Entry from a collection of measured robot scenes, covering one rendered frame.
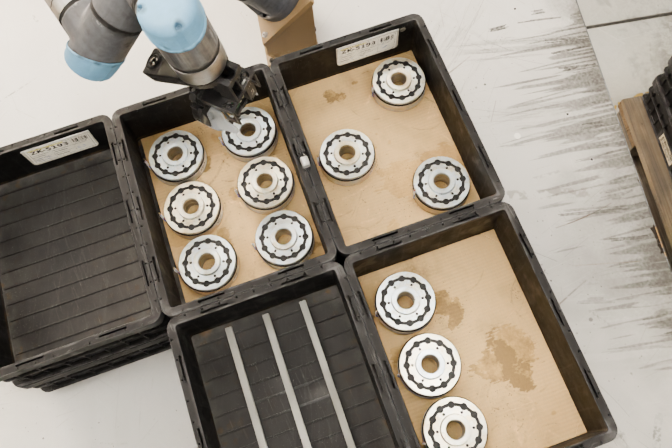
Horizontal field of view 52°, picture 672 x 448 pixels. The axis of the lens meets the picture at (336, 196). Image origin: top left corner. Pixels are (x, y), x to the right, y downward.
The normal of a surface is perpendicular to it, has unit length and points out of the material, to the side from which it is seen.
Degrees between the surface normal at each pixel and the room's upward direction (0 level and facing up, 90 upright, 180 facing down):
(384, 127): 0
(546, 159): 0
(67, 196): 0
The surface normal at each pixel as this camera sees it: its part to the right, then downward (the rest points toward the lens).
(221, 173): -0.04, -0.36
